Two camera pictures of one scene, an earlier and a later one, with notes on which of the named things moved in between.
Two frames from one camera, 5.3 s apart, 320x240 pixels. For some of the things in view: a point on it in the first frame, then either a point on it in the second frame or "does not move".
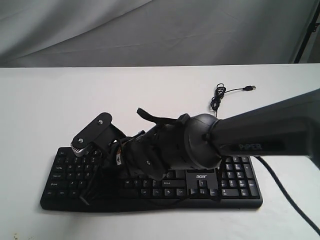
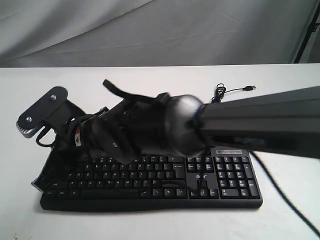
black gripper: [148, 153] to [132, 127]
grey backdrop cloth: [44, 33] does not move
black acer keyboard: [235, 183] does not move
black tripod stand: [312, 27] does not move
